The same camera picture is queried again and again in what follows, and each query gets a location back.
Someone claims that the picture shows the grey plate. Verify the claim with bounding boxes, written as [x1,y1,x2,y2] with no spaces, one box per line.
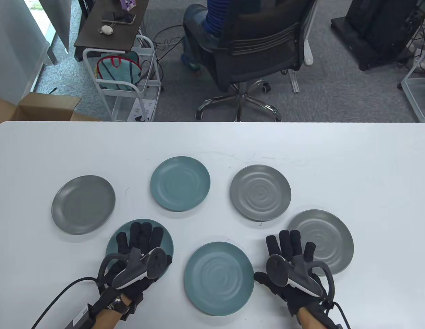
[230,165,292,222]
[51,175,116,235]
[287,209,354,276]

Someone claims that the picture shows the person's left forearm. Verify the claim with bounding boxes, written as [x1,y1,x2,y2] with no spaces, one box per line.
[93,303,122,329]

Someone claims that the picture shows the black floor cables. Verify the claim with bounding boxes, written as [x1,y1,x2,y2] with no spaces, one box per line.
[153,25,184,64]

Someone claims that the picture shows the dark brown side table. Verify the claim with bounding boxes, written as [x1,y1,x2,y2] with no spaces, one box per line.
[74,0,150,63]

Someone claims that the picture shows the person's right hand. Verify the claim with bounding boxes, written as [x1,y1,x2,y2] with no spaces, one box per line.
[254,230,328,317]

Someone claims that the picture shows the black forearm battery box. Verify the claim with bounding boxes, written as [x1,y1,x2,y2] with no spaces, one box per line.
[69,306,96,329]

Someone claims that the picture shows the black equipment case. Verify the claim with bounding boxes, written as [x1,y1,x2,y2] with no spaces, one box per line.
[331,0,425,71]

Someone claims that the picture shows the cardboard box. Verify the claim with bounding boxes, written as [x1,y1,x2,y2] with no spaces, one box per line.
[0,92,103,135]

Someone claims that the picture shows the silver metal rail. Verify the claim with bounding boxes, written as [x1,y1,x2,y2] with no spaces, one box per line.
[288,66,300,94]

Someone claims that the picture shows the grey partition panel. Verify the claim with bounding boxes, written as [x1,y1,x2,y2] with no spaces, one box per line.
[39,0,73,53]

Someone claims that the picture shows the black cable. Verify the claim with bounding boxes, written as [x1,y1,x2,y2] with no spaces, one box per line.
[331,302,351,329]
[32,277,100,329]

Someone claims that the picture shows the black office chair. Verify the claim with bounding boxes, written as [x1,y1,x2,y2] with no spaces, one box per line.
[195,0,317,122]

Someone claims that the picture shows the grey and white controller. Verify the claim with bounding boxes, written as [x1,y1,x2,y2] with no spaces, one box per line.
[266,254,335,303]
[97,247,168,291]

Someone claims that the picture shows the teal plate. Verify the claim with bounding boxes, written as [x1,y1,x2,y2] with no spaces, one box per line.
[184,242,255,316]
[105,219,174,280]
[150,156,211,212]

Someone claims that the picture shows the white desk leg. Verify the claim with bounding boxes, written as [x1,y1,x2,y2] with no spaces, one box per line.
[303,0,318,65]

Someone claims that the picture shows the white wire basket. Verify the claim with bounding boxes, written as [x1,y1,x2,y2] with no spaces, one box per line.
[400,43,425,123]

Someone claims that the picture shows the black wrist strap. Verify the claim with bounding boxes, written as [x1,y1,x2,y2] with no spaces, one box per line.
[108,295,132,314]

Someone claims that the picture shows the person's left hand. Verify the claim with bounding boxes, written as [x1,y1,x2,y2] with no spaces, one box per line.
[96,222,173,310]

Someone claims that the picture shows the white metal cart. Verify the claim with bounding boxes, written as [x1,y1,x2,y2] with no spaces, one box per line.
[83,34,164,122]

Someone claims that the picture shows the teal bag with red trim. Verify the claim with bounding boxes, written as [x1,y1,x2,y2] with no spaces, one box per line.
[97,51,142,92]

